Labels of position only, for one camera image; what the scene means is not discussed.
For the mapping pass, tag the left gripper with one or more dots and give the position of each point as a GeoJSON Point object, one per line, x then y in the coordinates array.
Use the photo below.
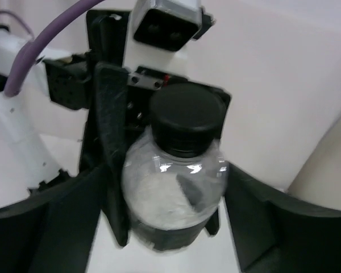
{"type": "Point", "coordinates": [116, 97]}

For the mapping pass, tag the black label small bottle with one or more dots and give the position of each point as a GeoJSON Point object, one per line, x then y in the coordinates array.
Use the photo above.
{"type": "Point", "coordinates": [174, 175]}

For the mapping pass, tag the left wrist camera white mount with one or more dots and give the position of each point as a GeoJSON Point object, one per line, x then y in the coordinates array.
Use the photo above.
{"type": "Point", "coordinates": [158, 32]}

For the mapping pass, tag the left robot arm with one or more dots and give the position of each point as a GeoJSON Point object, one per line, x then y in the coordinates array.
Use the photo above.
{"type": "Point", "coordinates": [65, 36]}

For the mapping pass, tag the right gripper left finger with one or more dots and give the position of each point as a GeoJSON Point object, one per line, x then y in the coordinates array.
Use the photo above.
{"type": "Point", "coordinates": [53, 230]}

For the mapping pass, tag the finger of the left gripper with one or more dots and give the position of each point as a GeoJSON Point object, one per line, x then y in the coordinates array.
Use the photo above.
{"type": "Point", "coordinates": [213, 224]}

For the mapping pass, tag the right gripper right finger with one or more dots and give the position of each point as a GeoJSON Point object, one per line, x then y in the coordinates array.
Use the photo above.
{"type": "Point", "coordinates": [275, 232]}

